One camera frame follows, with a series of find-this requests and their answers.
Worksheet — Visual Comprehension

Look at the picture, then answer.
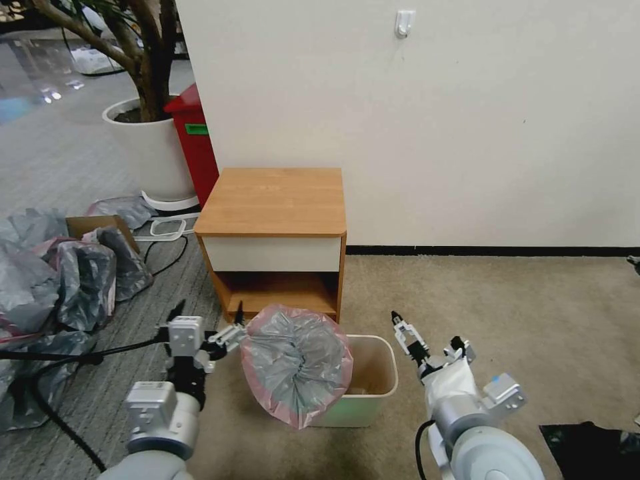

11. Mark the white wire frame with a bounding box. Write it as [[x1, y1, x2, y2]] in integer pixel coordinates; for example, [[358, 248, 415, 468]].
[[149, 217, 187, 242]]

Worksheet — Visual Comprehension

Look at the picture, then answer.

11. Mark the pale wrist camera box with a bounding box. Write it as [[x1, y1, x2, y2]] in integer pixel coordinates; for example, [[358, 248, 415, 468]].
[[167, 315, 203, 357]]

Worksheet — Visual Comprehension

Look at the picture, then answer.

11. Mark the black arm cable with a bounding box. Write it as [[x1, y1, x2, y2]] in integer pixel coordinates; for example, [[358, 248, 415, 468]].
[[414, 419, 437, 480], [0, 339, 172, 474]]

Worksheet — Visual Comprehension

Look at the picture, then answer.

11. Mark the thin black floor cable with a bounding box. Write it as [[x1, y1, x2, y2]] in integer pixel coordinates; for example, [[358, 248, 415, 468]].
[[143, 233, 189, 277]]

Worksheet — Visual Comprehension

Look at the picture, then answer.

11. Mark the potted tree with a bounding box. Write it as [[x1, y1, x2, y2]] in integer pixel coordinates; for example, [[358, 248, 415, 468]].
[[0, 0, 179, 124]]

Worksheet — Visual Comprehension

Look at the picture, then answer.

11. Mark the red bin with green label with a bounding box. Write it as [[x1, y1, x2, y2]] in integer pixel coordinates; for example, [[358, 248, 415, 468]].
[[163, 83, 221, 211]]

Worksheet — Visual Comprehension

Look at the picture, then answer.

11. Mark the wooden nightstand with white drawer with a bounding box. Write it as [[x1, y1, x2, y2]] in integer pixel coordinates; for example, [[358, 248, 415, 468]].
[[193, 167, 348, 325]]

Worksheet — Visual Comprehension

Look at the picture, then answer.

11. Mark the grey pink-edged garbage bag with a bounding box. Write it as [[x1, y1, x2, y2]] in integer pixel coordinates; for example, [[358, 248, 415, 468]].
[[239, 303, 355, 431]]

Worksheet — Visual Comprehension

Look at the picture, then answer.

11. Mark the white plastic trash can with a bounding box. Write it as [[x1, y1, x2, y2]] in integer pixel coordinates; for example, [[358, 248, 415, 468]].
[[303, 333, 400, 429]]

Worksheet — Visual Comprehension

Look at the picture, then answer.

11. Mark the white wall hook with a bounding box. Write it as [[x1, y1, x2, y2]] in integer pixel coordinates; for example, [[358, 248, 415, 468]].
[[394, 8, 417, 39]]

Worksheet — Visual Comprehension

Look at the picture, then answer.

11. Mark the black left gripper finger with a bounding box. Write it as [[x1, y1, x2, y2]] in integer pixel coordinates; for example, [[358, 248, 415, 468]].
[[201, 299, 249, 359], [159, 299, 187, 346]]

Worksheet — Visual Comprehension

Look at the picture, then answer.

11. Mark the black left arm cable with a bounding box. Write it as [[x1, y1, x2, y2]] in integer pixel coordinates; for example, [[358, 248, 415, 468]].
[[0, 339, 172, 474]]

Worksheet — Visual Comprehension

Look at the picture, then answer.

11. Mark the black baseboard strip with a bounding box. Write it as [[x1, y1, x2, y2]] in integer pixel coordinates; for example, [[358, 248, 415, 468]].
[[345, 245, 640, 255]]

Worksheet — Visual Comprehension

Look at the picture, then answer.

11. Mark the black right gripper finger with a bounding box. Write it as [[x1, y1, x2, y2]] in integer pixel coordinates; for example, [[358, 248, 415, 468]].
[[391, 309, 427, 353], [443, 335, 477, 363]]

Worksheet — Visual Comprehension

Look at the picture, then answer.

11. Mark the brown cardboard box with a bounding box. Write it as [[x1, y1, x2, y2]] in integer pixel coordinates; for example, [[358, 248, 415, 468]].
[[65, 214, 141, 256]]

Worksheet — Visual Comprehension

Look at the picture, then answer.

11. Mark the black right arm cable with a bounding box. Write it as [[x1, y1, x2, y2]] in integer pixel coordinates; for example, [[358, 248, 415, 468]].
[[414, 419, 437, 480]]

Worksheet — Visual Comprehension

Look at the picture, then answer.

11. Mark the black glossy bag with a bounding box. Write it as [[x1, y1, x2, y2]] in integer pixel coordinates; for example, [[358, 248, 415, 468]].
[[538, 421, 640, 480]]

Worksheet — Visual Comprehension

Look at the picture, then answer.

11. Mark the white round plant pot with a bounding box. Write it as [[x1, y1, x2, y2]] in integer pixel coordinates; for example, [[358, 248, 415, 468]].
[[101, 95, 201, 211]]

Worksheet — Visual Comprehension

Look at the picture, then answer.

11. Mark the crumpled grey garbage bag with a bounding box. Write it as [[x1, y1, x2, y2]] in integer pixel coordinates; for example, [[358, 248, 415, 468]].
[[95, 225, 155, 304], [0, 329, 99, 434], [55, 239, 117, 333], [0, 207, 69, 337], [85, 196, 160, 231]]

